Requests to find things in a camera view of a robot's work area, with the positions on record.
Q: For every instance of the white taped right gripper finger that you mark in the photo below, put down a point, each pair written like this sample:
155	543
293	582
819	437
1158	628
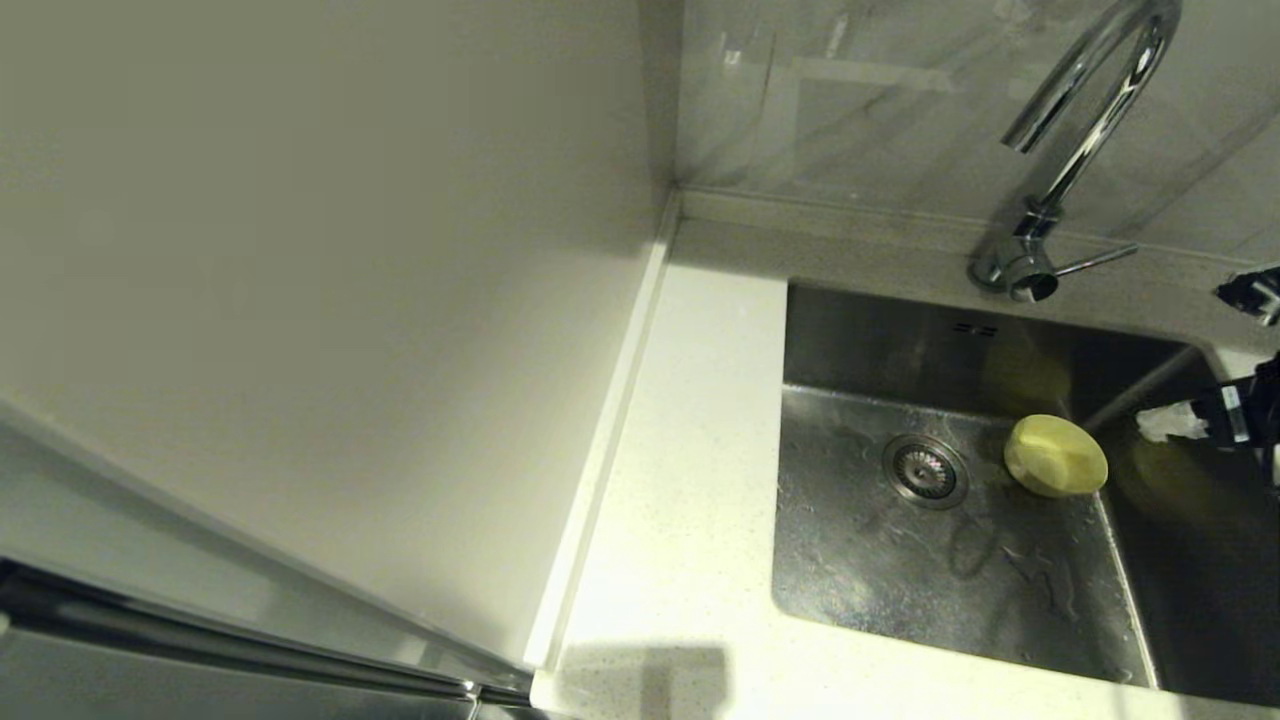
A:
1250	295
1175	422

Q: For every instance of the yellow bowl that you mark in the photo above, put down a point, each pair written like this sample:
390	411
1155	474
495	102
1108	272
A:
1060	455

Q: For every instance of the round metal sink drain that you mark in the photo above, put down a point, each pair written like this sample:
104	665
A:
925	470

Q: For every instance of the stainless steel sink basin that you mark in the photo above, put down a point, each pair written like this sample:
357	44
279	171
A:
900	590

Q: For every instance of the chrome gooseneck faucet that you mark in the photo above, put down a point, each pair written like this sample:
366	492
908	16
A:
1020	262

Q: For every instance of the tall white cabinet side panel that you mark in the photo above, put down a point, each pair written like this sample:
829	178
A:
300	250

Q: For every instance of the stainless steel appliance door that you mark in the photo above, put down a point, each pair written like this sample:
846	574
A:
200	695

